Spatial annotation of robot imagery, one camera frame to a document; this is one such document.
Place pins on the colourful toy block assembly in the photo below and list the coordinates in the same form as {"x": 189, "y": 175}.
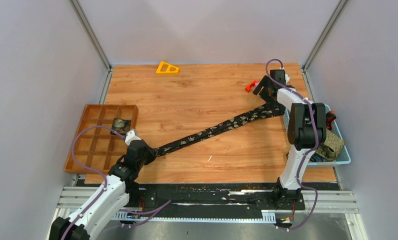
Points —
{"x": 251, "y": 86}

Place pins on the aluminium frame rail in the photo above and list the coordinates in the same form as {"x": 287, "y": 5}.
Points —
{"x": 333, "y": 202}

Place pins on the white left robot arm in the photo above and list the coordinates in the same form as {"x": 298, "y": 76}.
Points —
{"x": 118, "y": 189}

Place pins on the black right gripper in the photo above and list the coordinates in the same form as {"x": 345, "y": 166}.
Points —
{"x": 264, "y": 83}

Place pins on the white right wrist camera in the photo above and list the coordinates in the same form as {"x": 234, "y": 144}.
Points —
{"x": 287, "y": 78}

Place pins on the olive green patterned tie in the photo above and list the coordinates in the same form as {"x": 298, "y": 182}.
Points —
{"x": 331, "y": 148}

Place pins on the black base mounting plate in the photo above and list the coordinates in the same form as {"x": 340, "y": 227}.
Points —
{"x": 219, "y": 200}

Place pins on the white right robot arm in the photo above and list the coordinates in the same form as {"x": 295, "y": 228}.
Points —
{"x": 306, "y": 131}

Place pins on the black tie with gold pattern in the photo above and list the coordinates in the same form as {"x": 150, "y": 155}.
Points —
{"x": 265, "y": 111}

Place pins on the blue and red tie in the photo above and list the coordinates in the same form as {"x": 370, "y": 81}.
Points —
{"x": 330, "y": 118}

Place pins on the rolled dark patterned tie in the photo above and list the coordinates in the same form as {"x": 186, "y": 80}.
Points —
{"x": 121, "y": 126}

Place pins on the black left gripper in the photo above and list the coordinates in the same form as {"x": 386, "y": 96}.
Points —
{"x": 152, "y": 153}

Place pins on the light blue plastic basket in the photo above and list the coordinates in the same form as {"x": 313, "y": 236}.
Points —
{"x": 344, "y": 158}

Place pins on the yellow triangular plastic piece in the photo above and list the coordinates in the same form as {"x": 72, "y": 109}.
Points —
{"x": 165, "y": 68}

